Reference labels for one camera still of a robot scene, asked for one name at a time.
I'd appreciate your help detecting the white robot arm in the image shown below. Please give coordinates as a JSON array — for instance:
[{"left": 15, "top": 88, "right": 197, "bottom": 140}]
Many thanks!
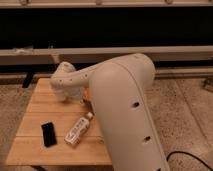
[{"left": 50, "top": 53, "right": 170, "bottom": 171}]

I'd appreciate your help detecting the clear plastic bottle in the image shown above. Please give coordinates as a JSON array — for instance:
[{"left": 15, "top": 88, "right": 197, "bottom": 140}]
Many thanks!
[{"left": 64, "top": 112, "right": 94, "bottom": 147}]

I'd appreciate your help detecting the wooden table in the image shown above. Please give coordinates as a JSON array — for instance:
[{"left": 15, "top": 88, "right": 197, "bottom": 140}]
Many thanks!
[{"left": 6, "top": 79, "right": 111, "bottom": 166}]

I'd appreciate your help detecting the black rectangular block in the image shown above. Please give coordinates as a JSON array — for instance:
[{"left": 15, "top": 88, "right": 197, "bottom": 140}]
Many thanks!
[{"left": 41, "top": 122, "right": 57, "bottom": 147}]

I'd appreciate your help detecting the metal shelf rail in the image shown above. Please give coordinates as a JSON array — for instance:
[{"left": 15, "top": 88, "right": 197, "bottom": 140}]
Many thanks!
[{"left": 0, "top": 45, "right": 213, "bottom": 66}]

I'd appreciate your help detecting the black cable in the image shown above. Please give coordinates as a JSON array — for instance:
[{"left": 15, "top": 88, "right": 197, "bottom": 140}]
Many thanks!
[{"left": 166, "top": 150, "right": 213, "bottom": 171}]

